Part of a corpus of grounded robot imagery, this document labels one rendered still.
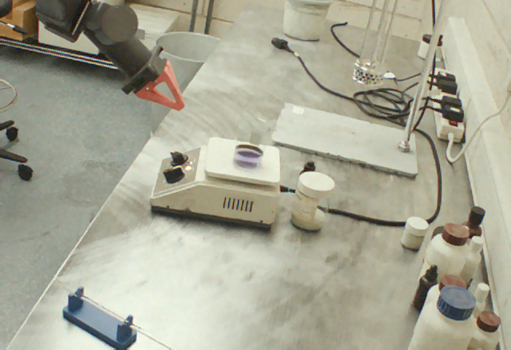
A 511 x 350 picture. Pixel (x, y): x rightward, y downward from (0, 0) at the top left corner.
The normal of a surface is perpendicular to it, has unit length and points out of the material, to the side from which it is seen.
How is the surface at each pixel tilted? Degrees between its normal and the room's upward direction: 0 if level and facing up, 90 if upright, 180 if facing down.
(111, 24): 63
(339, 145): 0
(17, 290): 0
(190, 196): 90
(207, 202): 90
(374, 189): 0
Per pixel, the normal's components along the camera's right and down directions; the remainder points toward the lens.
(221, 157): 0.17, -0.87
